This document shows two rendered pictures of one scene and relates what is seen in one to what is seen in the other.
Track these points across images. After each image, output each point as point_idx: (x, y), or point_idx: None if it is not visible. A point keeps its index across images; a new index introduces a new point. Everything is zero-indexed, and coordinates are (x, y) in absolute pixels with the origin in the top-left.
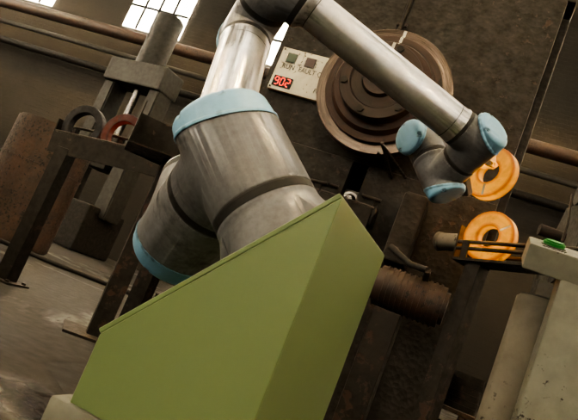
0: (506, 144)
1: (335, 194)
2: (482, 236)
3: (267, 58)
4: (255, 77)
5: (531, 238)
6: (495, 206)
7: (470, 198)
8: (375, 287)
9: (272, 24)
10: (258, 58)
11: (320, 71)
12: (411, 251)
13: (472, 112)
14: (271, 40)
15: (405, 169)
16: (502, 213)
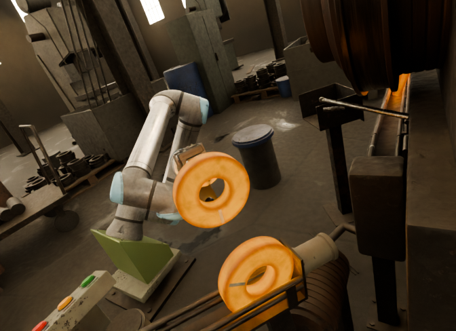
0: (110, 199)
1: (370, 143)
2: (273, 268)
3: (184, 129)
4: (172, 149)
5: (101, 271)
6: (406, 225)
7: (406, 184)
8: None
9: (176, 115)
10: (175, 138)
11: None
12: (384, 241)
13: (122, 171)
14: (184, 118)
15: (444, 89)
16: (233, 251)
